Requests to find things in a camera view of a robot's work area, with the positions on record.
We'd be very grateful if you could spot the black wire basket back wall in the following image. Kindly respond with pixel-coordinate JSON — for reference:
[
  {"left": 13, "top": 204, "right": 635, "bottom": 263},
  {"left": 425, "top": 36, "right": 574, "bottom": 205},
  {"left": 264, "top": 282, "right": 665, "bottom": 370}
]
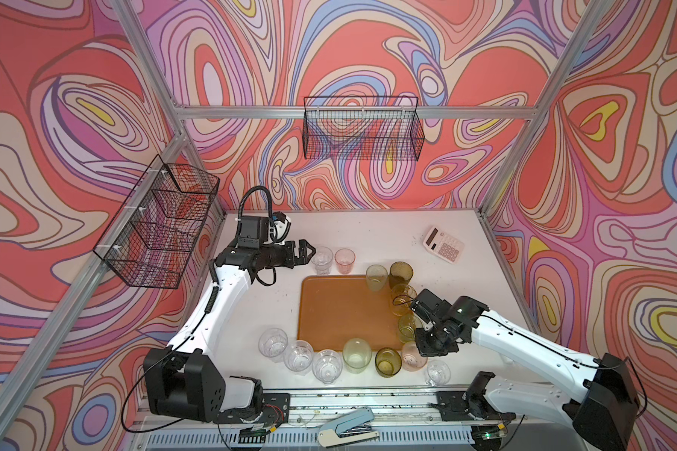
[{"left": 302, "top": 94, "right": 425, "bottom": 162}]

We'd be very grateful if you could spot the clear glass front far left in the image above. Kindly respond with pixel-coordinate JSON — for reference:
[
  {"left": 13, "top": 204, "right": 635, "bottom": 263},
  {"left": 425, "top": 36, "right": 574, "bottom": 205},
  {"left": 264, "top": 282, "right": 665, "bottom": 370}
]
[{"left": 258, "top": 327, "right": 289, "bottom": 362}]

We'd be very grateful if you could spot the small clear glass front right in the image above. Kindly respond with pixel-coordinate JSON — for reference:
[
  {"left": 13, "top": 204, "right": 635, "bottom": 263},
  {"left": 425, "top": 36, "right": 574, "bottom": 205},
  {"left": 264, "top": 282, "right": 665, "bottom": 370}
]
[{"left": 425, "top": 360, "right": 451, "bottom": 387}]

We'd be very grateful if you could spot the orange brown plastic tray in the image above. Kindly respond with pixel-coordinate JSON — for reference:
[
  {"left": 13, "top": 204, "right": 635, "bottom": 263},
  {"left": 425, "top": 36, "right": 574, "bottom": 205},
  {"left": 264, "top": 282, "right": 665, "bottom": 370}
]
[{"left": 297, "top": 275, "right": 404, "bottom": 351}]

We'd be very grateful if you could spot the pink calculator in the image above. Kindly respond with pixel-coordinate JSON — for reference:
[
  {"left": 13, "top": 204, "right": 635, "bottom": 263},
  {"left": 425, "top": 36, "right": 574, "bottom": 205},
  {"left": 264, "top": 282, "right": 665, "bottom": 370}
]
[{"left": 422, "top": 225, "right": 466, "bottom": 264}]

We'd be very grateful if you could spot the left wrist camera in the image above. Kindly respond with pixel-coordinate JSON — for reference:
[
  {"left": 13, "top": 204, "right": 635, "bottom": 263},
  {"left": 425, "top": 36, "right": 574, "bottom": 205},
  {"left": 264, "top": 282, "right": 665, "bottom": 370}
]
[{"left": 236, "top": 215, "right": 291, "bottom": 249}]

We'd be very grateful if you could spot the yellow faceted glass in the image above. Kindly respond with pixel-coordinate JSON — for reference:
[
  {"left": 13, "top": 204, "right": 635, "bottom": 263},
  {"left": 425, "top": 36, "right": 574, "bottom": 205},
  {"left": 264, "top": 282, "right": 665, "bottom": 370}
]
[{"left": 389, "top": 284, "right": 417, "bottom": 317}]

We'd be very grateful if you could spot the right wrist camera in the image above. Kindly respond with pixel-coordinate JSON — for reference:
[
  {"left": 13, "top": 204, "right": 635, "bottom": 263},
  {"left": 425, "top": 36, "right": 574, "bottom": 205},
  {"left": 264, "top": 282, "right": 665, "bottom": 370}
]
[{"left": 410, "top": 289, "right": 451, "bottom": 324}]

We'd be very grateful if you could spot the pale green textured glass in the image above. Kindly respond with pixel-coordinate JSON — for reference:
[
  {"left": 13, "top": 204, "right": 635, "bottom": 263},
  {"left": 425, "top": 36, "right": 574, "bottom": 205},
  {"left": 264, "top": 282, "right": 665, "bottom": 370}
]
[{"left": 366, "top": 264, "right": 389, "bottom": 292}]

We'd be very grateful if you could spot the clear faceted glass near marker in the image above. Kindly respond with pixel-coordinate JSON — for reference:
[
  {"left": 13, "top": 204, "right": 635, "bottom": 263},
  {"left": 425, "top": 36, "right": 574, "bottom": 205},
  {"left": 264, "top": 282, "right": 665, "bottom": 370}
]
[{"left": 311, "top": 246, "right": 334, "bottom": 275}]

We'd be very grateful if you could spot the pink ribbed glass top row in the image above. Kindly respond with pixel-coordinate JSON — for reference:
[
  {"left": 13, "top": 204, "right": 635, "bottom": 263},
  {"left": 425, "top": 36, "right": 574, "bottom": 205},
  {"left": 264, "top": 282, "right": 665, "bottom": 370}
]
[{"left": 334, "top": 248, "right": 355, "bottom": 274}]

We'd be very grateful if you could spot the olive brown textured glass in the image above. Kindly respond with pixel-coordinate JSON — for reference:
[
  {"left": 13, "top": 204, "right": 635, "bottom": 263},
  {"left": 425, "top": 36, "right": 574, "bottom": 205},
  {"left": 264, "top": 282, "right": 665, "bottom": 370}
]
[{"left": 389, "top": 261, "right": 414, "bottom": 289}]

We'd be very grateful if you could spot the pale green glass front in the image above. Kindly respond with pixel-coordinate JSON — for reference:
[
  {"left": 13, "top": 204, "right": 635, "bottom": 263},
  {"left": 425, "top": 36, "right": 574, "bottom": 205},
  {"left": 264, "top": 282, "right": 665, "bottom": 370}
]
[{"left": 342, "top": 337, "right": 372, "bottom": 374}]

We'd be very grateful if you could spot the black wire basket left wall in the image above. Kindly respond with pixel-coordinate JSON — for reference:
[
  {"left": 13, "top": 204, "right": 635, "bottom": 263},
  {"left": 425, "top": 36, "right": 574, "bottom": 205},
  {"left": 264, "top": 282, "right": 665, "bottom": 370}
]
[{"left": 93, "top": 156, "right": 220, "bottom": 289}]

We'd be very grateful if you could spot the pink textured glass front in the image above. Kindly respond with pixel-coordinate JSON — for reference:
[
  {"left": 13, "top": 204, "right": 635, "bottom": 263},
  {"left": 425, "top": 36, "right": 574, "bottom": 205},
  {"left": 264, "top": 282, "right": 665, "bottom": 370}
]
[{"left": 401, "top": 341, "right": 428, "bottom": 371}]

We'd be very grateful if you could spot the blue grey stapler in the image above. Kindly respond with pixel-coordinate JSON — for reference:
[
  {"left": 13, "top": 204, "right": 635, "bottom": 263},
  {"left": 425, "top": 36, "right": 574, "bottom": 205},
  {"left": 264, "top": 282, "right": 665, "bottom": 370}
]
[{"left": 317, "top": 408, "right": 380, "bottom": 448}]

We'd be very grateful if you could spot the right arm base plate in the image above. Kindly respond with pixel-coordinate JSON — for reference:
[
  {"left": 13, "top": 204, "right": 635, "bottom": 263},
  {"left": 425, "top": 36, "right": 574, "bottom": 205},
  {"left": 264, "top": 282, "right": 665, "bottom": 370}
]
[{"left": 434, "top": 391, "right": 516, "bottom": 423}]

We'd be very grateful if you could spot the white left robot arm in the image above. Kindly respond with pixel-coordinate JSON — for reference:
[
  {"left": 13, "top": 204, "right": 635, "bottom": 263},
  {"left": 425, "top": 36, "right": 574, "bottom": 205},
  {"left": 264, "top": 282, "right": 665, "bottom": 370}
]
[{"left": 143, "top": 239, "right": 316, "bottom": 424}]

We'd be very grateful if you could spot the black wire basket wall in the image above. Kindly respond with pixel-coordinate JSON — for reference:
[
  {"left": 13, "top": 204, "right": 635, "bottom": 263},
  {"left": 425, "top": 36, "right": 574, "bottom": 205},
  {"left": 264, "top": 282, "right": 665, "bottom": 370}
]
[
  {"left": 302, "top": 94, "right": 425, "bottom": 162},
  {"left": 93, "top": 156, "right": 220, "bottom": 289}
]

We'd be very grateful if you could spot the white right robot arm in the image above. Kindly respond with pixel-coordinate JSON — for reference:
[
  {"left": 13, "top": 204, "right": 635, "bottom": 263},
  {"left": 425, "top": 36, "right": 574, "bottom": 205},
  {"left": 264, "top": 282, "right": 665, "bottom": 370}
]
[{"left": 410, "top": 289, "right": 641, "bottom": 450}]

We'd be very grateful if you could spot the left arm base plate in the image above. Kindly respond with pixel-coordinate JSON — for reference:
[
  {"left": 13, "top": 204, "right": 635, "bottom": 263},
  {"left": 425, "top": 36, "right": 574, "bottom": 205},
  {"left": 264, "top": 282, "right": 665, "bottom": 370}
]
[{"left": 218, "top": 392, "right": 291, "bottom": 431}]

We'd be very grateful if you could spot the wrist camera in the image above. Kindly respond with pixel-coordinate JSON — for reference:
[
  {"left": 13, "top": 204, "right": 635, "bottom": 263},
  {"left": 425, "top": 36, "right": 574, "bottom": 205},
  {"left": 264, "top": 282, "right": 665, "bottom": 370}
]
[
  {"left": 236, "top": 215, "right": 291, "bottom": 249},
  {"left": 410, "top": 289, "right": 451, "bottom": 324}
]

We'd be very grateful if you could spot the bright green faceted glass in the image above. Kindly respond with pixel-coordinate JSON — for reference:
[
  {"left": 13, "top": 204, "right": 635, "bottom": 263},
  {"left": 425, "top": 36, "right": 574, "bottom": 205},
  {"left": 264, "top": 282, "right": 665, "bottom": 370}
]
[{"left": 397, "top": 313, "right": 424, "bottom": 343}]

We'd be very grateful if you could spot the olive glass front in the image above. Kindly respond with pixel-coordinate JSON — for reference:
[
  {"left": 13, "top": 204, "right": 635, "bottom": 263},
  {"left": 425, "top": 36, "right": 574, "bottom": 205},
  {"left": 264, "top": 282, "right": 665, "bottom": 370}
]
[{"left": 374, "top": 348, "right": 402, "bottom": 378}]

